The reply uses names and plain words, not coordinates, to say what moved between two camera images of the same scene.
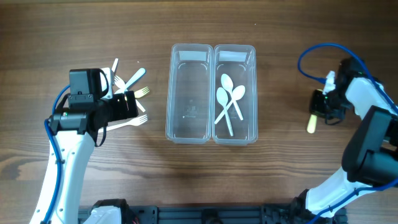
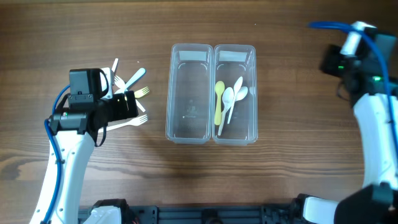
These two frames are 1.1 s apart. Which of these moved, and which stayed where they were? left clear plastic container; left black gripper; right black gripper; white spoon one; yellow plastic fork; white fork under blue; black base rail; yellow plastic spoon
Moved: white spoon one; yellow plastic spoon; right black gripper
Stayed: black base rail; left black gripper; white fork under blue; left clear plastic container; yellow plastic fork
